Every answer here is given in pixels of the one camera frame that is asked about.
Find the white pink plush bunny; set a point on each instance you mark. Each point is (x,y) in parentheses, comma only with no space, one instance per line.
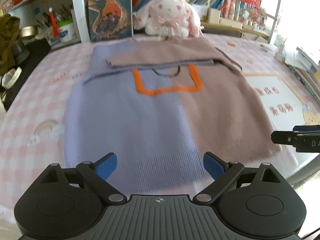
(168,18)

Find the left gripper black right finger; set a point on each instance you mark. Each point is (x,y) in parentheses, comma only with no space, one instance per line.
(251,200)

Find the pink and purple knit sweater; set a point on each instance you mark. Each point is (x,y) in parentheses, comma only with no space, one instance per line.
(160,106)

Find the metal bowl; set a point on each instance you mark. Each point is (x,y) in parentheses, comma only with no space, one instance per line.
(28,32)

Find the white metal bookshelf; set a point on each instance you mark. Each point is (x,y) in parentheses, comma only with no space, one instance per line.
(36,12)

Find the white pen holder cup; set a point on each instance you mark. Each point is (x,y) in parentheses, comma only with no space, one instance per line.
(66,31)

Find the red tassel ornament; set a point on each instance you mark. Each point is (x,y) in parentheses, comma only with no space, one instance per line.
(54,23)

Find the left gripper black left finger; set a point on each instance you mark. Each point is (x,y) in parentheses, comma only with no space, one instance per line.
(68,201)

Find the stack of notebooks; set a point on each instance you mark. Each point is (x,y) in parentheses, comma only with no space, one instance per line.
(305,65)

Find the olive green jacket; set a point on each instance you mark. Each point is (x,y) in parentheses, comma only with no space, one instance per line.
(10,26)

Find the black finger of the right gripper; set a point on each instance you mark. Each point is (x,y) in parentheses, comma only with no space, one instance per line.
(288,137)

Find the small white storage box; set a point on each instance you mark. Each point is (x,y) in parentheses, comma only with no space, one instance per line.
(213,16)

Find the Harry Potter book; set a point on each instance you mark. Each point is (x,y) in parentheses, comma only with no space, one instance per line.
(109,19)

